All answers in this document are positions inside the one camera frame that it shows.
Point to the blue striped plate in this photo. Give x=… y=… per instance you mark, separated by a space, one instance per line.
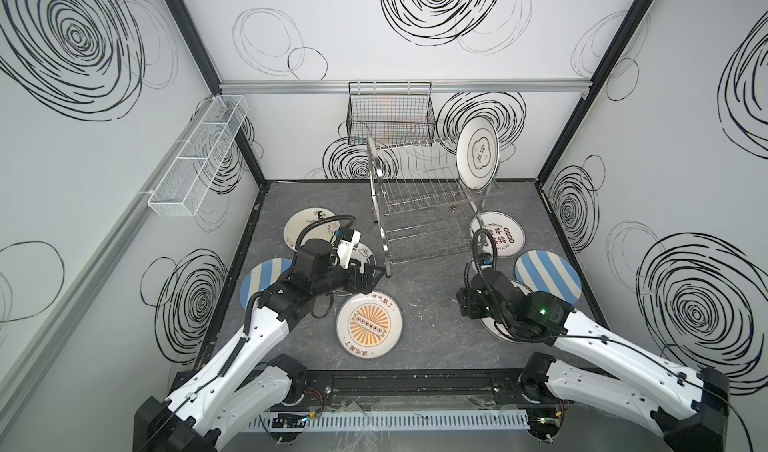
x=261 y=277
x=546 y=271

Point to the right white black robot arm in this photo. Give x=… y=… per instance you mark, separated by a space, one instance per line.
x=688 y=409

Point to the cream plate with black drawing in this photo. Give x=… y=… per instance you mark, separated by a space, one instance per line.
x=302 y=219

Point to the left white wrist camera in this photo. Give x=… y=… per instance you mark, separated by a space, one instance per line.
x=346 y=245

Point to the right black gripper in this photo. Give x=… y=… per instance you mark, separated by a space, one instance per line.
x=471 y=302

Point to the black wire wall basket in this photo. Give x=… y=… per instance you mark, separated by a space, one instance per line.
x=390 y=119

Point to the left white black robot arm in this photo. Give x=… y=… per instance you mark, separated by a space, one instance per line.
x=239 y=383

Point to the white plate red characters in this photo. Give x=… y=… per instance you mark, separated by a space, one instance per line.
x=507 y=232

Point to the orange sunburst plate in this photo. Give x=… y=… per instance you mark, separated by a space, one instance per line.
x=369 y=326
x=494 y=328

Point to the white mesh wall shelf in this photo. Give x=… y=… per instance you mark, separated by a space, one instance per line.
x=185 y=184

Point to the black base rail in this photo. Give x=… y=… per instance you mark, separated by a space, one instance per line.
x=504 y=386

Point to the aluminium wall rail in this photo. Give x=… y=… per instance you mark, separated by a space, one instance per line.
x=580 y=86

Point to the white slotted cable duct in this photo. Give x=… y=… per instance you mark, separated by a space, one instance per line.
x=430 y=420

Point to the green red rimmed white plate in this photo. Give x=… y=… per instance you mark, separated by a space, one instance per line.
x=360 y=254

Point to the stainless steel dish rack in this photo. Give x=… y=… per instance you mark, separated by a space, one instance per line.
x=422 y=207

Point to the white plate green cloud outline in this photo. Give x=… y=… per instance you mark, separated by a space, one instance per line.
x=477 y=154

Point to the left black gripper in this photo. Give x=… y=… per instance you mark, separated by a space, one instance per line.
x=365 y=275

